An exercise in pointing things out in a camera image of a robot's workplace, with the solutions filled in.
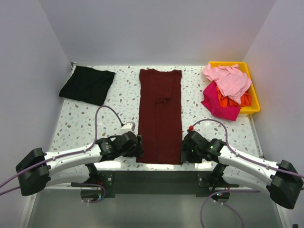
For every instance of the black t shirt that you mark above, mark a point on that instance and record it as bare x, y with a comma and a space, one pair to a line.
88, 85

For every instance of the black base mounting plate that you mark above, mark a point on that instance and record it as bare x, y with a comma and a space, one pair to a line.
198, 183

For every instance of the yellow plastic bin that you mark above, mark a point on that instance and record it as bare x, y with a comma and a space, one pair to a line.
255, 106

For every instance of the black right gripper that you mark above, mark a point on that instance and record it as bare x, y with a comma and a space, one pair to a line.
185, 153

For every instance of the pink t shirt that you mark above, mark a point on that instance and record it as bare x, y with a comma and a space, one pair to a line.
231, 82

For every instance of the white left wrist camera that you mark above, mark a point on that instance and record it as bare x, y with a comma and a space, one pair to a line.
128, 127

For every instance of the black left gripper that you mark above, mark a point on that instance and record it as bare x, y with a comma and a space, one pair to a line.
136, 150

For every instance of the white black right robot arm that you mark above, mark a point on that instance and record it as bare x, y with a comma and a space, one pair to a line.
280, 181

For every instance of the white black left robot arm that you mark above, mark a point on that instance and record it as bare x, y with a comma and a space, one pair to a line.
41, 169

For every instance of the dark red t shirt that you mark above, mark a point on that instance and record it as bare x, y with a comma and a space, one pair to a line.
160, 123

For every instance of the magenta t shirt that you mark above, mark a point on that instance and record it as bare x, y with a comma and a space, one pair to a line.
211, 102

